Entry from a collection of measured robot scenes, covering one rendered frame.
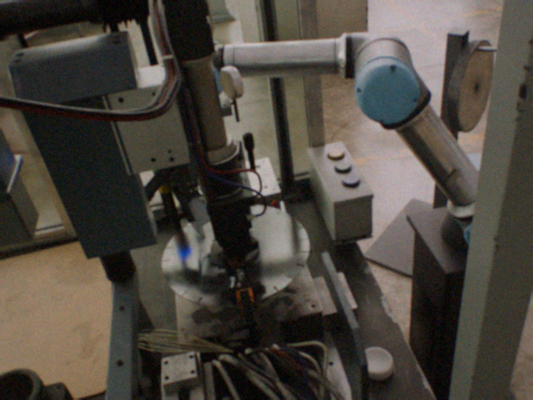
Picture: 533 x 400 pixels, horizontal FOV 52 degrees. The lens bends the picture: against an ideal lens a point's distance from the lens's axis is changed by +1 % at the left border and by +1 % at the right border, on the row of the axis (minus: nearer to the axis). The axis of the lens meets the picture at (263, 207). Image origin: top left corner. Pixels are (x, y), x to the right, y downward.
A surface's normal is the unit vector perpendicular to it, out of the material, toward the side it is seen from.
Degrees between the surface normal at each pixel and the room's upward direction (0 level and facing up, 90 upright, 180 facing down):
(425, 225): 0
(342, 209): 90
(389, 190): 0
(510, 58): 90
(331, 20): 90
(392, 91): 84
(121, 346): 0
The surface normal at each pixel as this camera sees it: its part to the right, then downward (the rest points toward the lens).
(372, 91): -0.18, 0.54
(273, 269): -0.13, -0.79
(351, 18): 0.32, 0.55
